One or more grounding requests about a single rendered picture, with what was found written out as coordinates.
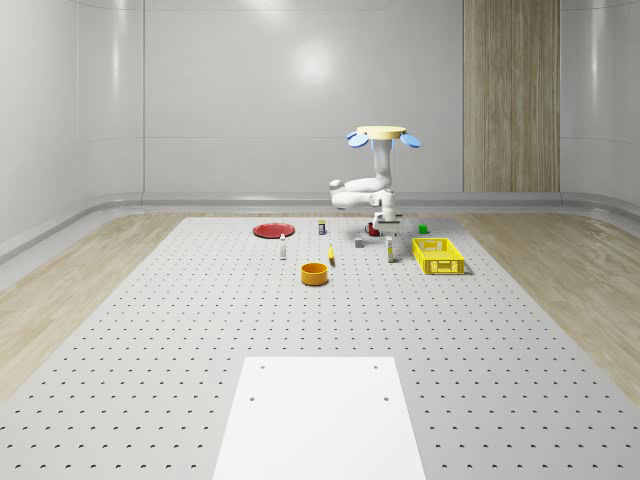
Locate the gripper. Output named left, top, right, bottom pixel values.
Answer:
left=371, top=211, right=404, bottom=238

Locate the yellow basket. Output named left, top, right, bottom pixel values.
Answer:
left=410, top=236, right=466, bottom=276

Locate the yellow bowl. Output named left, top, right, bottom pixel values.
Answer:
left=299, top=262, right=330, bottom=288

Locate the red plate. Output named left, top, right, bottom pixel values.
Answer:
left=252, top=221, right=297, bottom=241

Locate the white board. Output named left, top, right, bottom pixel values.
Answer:
left=211, top=355, right=428, bottom=480

